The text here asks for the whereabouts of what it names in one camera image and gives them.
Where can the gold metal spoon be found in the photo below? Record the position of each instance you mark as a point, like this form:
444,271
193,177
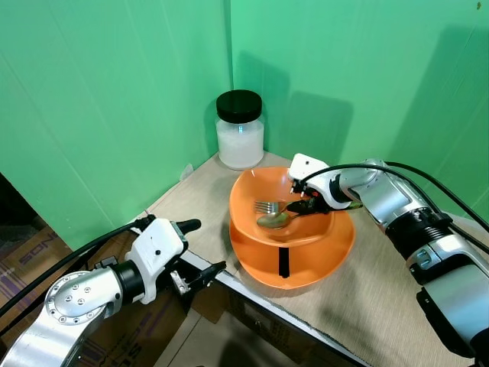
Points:
272,221

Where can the silver metal fork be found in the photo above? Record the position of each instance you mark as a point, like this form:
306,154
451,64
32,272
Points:
267,206

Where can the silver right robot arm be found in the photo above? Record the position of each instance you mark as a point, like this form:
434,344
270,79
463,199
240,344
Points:
397,202

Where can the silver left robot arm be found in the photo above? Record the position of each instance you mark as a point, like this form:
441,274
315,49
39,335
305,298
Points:
76,302

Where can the orange plastic bowl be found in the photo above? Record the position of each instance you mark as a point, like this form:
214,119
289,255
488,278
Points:
250,195

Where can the orange bowl with black strip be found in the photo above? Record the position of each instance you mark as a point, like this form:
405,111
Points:
313,264

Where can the plain brown cardboard box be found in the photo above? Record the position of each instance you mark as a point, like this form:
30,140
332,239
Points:
252,329

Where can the clear jar with black lid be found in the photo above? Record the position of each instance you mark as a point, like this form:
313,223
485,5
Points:
241,141

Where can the printed brown cardboard box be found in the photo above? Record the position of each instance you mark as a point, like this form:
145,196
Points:
30,252

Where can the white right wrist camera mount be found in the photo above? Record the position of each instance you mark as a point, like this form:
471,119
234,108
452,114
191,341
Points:
306,167

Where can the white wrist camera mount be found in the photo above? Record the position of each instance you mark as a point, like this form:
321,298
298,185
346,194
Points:
306,167
157,248

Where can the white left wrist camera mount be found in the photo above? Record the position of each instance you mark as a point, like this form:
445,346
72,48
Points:
157,248

